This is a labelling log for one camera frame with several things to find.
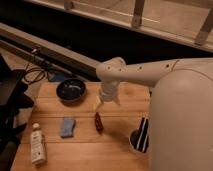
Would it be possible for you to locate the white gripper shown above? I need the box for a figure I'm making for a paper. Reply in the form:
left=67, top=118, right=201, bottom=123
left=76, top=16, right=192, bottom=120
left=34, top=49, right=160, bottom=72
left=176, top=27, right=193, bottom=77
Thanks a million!
left=93, top=81, right=120, bottom=112

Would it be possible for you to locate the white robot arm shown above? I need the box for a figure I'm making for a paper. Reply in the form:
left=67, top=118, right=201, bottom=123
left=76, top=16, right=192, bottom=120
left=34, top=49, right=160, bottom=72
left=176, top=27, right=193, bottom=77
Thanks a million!
left=96, top=57, right=213, bottom=171

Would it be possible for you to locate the dark round bowl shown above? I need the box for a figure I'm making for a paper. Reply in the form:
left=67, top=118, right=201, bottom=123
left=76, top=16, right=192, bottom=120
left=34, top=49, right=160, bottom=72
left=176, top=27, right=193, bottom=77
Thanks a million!
left=56, top=78, right=86, bottom=102

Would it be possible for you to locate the white cup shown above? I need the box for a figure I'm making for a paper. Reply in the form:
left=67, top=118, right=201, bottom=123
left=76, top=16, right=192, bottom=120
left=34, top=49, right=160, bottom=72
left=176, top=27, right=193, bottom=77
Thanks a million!
left=129, top=130, right=142, bottom=153

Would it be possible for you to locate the blue sponge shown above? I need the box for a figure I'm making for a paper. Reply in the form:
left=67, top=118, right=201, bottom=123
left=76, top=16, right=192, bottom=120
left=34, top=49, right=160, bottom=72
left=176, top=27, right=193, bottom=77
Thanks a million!
left=60, top=117, right=76, bottom=138

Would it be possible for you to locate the blue object behind table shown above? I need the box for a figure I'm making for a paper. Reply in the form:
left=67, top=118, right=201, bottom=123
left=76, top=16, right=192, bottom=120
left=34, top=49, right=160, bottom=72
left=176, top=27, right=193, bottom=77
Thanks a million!
left=50, top=73, right=67, bottom=82

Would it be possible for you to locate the white plastic bottle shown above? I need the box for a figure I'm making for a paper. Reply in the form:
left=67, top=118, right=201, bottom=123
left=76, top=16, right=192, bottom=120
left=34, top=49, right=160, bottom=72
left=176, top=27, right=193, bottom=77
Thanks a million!
left=30, top=123, right=46, bottom=165

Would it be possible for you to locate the black equipment on left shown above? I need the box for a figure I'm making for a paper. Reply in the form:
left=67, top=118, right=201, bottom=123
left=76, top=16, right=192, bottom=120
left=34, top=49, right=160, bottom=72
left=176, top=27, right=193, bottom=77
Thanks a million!
left=0, top=53, right=34, bottom=171

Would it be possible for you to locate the black cable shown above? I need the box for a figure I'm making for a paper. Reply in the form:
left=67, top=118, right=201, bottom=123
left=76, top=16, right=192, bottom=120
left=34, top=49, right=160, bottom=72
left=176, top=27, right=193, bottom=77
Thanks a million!
left=22, top=48, right=51, bottom=85

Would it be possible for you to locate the metal rail frame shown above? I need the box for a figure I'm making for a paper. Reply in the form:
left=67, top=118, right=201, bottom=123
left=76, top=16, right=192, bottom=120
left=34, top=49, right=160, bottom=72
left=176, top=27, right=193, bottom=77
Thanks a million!
left=0, top=0, right=213, bottom=80

